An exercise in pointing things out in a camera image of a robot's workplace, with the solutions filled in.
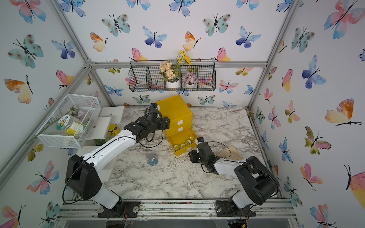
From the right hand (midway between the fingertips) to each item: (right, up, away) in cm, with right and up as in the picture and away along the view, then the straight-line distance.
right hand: (191, 151), depth 90 cm
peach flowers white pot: (-13, +44, +1) cm, 46 cm away
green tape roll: (-6, +3, +5) cm, 8 cm away
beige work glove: (+25, -2, +3) cm, 26 cm away
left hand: (-15, +20, -6) cm, 26 cm away
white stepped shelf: (-48, +21, -4) cm, 53 cm away
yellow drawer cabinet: (-6, +9, +6) cm, 13 cm away
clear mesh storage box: (-60, +27, -10) cm, 67 cm away
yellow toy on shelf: (-52, +13, +6) cm, 54 cm away
